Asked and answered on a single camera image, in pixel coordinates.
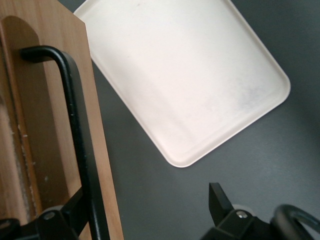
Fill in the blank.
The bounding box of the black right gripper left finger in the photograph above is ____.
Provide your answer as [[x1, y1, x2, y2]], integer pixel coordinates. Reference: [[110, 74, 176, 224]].
[[36, 187, 88, 240]]

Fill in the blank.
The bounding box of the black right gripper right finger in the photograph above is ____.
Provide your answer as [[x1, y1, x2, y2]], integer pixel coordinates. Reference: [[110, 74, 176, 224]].
[[200, 182, 274, 240]]

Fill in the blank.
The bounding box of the black metal drawer handle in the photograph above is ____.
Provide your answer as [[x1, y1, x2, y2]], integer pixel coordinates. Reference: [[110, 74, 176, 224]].
[[19, 45, 111, 240]]

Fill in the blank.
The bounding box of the wooden drawer front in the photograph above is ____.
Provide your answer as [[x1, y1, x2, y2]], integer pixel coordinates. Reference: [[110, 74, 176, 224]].
[[0, 0, 125, 240]]

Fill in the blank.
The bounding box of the cream rectangular tray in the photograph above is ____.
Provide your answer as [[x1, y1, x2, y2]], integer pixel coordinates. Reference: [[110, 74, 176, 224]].
[[73, 0, 292, 169]]

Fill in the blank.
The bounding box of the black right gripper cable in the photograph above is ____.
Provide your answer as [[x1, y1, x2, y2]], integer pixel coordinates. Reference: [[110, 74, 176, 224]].
[[269, 204, 320, 240]]

